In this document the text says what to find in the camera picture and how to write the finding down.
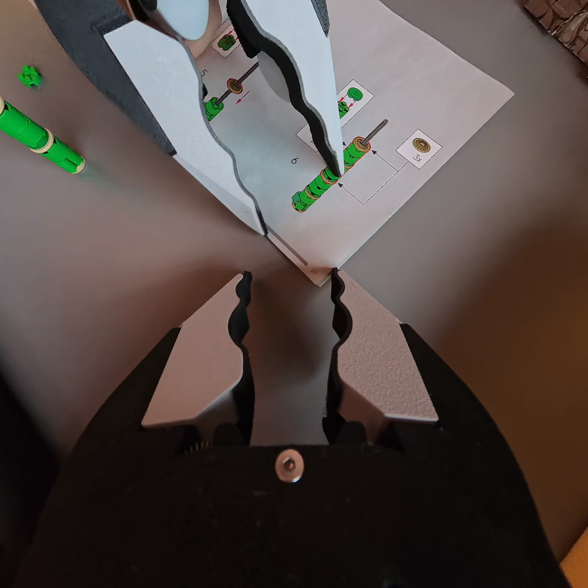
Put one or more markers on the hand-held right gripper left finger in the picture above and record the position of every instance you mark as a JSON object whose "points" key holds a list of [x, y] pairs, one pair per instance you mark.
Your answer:
{"points": [[202, 367]]}

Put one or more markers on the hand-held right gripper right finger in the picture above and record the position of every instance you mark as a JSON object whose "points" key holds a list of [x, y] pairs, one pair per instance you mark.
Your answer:
{"points": [[381, 367]]}

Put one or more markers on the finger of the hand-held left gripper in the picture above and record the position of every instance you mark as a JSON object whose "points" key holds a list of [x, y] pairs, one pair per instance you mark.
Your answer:
{"points": [[307, 69], [183, 128]]}

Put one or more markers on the green bamboo stalk brick model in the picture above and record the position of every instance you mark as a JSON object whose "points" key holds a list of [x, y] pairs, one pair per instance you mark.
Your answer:
{"points": [[23, 124]]}

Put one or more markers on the building instruction booklet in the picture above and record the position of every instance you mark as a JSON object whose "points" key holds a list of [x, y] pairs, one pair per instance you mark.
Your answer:
{"points": [[413, 92]]}

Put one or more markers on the small green round brick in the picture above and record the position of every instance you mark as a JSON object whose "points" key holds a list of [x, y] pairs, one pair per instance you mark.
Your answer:
{"points": [[30, 76]]}

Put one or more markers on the black brick set box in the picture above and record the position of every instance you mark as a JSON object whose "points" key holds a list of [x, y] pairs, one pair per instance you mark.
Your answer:
{"points": [[558, 23]]}

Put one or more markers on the yellow plastic bin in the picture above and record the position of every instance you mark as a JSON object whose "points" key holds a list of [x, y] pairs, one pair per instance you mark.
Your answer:
{"points": [[576, 565]]}

